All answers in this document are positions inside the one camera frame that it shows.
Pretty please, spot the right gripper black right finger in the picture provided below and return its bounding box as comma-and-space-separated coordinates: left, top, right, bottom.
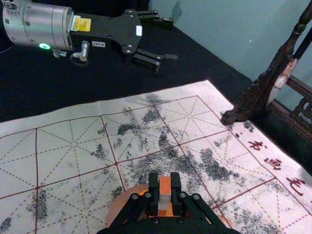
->
170, 172, 229, 231

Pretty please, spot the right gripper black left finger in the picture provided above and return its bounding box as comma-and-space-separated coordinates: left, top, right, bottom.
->
107, 172, 160, 231

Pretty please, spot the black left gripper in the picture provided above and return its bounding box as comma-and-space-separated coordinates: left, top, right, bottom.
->
70, 8, 178, 74

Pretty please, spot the orange round dish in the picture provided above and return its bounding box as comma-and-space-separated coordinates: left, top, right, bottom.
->
106, 175, 234, 230

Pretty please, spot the calligraphy sheet with red grid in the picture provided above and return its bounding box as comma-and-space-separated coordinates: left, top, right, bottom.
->
0, 79, 312, 234

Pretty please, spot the black table cloth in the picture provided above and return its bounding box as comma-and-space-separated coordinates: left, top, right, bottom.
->
0, 0, 312, 176

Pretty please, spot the dark wooden brush rack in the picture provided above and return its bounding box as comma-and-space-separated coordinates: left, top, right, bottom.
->
220, 0, 312, 142

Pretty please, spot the dark cable with silver plug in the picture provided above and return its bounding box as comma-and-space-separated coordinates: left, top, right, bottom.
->
70, 40, 91, 67

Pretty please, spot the calligraphy brush with black handle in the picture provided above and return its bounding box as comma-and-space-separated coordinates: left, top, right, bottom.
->
268, 31, 312, 106

